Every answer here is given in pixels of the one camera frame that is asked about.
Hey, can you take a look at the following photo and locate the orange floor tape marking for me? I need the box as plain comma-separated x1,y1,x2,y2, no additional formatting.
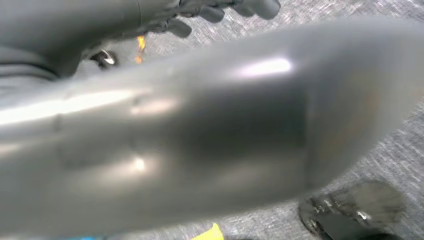
135,35,147,65

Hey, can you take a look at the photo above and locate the yellow floor tape marking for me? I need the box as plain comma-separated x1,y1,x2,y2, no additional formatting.
191,222,225,240

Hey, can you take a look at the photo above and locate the black round knob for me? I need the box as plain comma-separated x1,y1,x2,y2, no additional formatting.
90,48,119,70

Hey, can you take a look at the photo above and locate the black left robot foot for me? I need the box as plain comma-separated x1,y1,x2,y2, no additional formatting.
297,179,409,240

